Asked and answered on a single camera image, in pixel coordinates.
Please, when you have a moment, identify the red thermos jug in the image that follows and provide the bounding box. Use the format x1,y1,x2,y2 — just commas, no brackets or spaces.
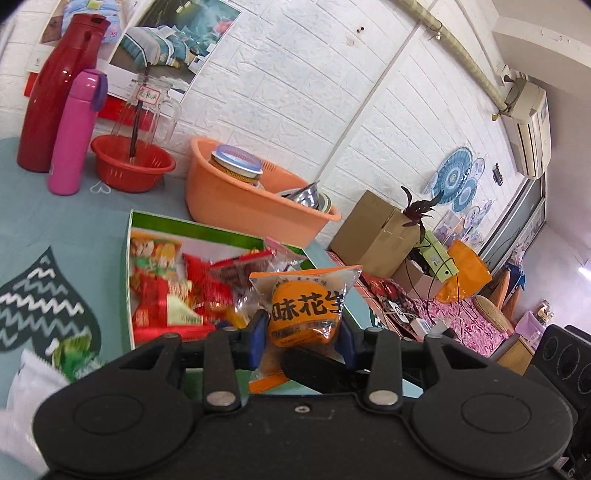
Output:
17,13,112,174

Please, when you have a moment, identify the orange peanut snack packet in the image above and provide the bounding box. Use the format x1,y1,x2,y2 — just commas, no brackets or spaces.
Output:
248,264,363,395

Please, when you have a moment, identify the pink thermos bottle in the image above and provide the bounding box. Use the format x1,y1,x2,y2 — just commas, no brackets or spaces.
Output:
47,69,109,196

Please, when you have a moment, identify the white air conditioner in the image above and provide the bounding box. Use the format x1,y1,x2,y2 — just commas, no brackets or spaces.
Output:
501,76,552,180

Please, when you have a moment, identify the small open cardboard box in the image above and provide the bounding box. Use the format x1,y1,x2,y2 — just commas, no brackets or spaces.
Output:
392,258,444,301

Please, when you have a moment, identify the wrapped wall pipe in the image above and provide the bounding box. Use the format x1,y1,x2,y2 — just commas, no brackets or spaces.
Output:
399,0,506,114

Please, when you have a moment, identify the lilac plastic bin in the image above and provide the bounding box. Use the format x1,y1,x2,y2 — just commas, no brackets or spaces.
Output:
515,310,546,352

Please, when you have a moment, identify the orange bag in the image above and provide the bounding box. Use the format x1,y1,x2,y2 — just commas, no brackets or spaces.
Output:
434,239,492,303

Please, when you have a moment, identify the brown cardboard box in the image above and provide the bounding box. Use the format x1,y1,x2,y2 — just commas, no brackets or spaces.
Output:
330,190,421,278

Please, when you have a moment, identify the dark stirring spoon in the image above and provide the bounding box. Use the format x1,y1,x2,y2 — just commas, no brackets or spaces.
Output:
129,67,151,162

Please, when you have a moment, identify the teal tablecloth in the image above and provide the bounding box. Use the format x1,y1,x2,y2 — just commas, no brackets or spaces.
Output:
0,136,384,480

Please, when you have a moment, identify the teal bedroom wall poster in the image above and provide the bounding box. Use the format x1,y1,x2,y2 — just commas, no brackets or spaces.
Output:
108,0,243,95

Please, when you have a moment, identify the pink floral bedspread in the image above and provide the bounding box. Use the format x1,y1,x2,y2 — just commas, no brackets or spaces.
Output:
392,291,513,356

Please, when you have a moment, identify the purple leaf plant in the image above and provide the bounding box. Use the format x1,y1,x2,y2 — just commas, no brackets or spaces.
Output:
399,186,444,241

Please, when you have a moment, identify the jar with blue lid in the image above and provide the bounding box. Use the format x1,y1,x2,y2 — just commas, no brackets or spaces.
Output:
209,144,265,185

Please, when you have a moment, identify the orange plastic basin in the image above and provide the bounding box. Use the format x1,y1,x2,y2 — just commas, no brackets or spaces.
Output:
185,136,342,245

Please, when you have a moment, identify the green white cardboard box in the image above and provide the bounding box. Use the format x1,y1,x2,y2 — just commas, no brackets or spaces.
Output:
121,209,321,354

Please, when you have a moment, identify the large blue round wall decoration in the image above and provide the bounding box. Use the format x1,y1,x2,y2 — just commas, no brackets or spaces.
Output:
429,148,474,204

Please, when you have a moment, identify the red plastic colander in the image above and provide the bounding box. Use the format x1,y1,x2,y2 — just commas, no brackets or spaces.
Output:
90,135,177,193

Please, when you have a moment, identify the black appliance with dials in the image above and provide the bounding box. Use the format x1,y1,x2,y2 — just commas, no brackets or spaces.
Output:
526,323,591,480

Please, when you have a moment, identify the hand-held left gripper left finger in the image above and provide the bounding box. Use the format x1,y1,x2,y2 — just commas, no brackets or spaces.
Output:
117,309,269,412

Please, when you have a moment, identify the medium blue round wall decoration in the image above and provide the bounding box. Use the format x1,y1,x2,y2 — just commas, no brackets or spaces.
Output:
455,178,479,213

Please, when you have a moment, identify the glass pitcher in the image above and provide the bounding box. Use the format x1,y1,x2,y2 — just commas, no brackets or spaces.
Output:
111,76,182,148

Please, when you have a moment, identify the dark red snack packet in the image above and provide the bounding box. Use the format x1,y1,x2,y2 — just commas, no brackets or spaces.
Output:
209,248,274,306

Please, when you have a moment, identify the clear red snack packet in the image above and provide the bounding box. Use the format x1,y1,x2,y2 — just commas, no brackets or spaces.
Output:
264,237,306,274

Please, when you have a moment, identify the wooden cabinet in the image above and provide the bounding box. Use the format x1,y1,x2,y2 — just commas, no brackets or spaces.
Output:
493,337,536,376

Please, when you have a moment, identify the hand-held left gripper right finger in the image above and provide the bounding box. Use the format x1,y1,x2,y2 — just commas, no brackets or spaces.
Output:
338,318,489,411

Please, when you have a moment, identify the blue bedding wall poster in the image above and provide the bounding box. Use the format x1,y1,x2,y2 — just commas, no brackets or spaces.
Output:
39,0,139,47

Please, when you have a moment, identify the white snack packet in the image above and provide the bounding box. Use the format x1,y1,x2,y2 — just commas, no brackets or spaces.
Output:
0,348,70,472

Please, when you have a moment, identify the green snack packet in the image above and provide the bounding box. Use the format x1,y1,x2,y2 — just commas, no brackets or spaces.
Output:
51,335,105,384

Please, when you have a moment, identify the colorful printed snack packet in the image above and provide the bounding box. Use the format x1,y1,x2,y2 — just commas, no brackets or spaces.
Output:
130,229,186,280

